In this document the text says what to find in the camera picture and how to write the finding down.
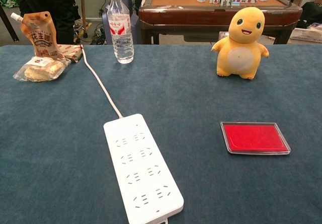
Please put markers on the white power strip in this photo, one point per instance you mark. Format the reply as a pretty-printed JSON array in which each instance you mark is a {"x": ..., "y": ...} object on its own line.
[{"x": 143, "y": 168}]

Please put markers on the clear plastic water bottle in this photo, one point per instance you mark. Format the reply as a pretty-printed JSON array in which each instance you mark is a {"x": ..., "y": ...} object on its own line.
[{"x": 120, "y": 32}]

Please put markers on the brown mahjong table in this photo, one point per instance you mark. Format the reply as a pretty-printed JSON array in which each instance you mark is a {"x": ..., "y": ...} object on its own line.
[{"x": 181, "y": 17}]

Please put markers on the yellow plush dinosaur toy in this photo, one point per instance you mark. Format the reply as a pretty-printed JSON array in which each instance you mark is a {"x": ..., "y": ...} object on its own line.
[{"x": 241, "y": 47}]

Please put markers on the red ink pad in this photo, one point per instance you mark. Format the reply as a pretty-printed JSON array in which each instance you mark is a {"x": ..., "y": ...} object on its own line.
[{"x": 254, "y": 138}]

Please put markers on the red white snack packet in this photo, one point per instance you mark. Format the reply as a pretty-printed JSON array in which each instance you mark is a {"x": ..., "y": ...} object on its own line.
[{"x": 71, "y": 53}]

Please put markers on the blue table cloth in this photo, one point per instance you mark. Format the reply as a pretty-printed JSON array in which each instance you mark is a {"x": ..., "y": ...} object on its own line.
[{"x": 63, "y": 133}]

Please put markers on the clear bagged bread package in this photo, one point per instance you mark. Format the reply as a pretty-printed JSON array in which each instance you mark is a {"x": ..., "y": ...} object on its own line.
[{"x": 41, "y": 70}]

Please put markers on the brown spout drink pouch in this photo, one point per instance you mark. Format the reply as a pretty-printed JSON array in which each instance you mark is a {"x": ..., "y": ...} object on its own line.
[{"x": 41, "y": 35}]

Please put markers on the white plastic basket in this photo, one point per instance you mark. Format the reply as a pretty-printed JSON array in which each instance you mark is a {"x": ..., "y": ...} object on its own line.
[{"x": 307, "y": 35}]

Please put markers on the black bag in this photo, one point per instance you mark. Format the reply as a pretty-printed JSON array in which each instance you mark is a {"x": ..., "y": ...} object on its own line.
[{"x": 312, "y": 13}]

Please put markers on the blue robot pedestal base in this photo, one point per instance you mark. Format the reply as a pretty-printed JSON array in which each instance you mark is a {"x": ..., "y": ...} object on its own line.
[{"x": 108, "y": 25}]

